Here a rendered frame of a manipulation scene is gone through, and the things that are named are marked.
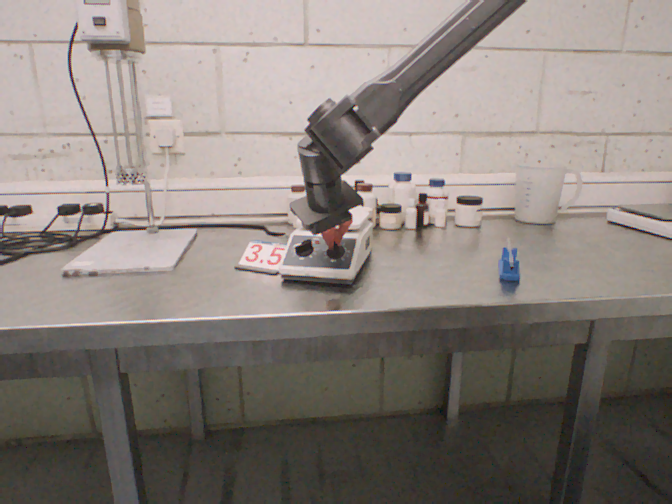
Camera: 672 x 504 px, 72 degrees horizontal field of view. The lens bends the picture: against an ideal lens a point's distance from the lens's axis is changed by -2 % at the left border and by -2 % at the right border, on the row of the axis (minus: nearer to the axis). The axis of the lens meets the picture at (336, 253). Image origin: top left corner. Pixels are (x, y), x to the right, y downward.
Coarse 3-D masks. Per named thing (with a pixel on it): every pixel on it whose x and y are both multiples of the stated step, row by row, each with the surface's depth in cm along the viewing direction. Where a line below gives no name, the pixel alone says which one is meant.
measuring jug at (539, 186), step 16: (528, 176) 119; (544, 176) 117; (560, 176) 118; (576, 176) 116; (528, 192) 120; (544, 192) 119; (560, 192) 120; (576, 192) 117; (528, 208) 122; (544, 208) 120
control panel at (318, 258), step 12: (300, 240) 82; (312, 240) 82; (348, 240) 81; (288, 252) 81; (312, 252) 80; (324, 252) 80; (348, 252) 79; (288, 264) 79; (300, 264) 78; (312, 264) 78; (324, 264) 78; (336, 264) 77; (348, 264) 77
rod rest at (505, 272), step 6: (504, 246) 87; (504, 252) 87; (516, 252) 86; (504, 258) 87; (504, 264) 80; (516, 264) 79; (504, 270) 80; (510, 270) 80; (516, 270) 79; (504, 276) 80; (510, 276) 79; (516, 276) 79
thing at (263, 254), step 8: (248, 248) 89; (256, 248) 89; (264, 248) 88; (272, 248) 87; (280, 248) 87; (248, 256) 88; (256, 256) 87; (264, 256) 87; (272, 256) 86; (280, 256) 86; (264, 264) 86; (272, 264) 85
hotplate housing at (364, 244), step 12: (300, 228) 87; (360, 228) 87; (372, 228) 92; (360, 240) 81; (372, 240) 94; (360, 252) 81; (360, 264) 82; (288, 276) 79; (300, 276) 79; (312, 276) 78; (324, 276) 77; (336, 276) 77; (348, 276) 76
